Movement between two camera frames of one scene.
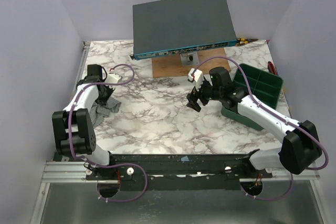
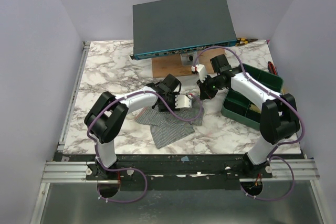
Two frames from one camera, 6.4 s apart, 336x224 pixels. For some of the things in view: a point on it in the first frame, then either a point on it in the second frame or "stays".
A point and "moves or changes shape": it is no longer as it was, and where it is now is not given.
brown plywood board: (171, 66) stays
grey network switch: (181, 24) stays
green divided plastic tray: (266, 86) stays
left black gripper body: (104, 96) -> (171, 102)
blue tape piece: (185, 159) stays
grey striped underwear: (98, 113) moves or changes shape
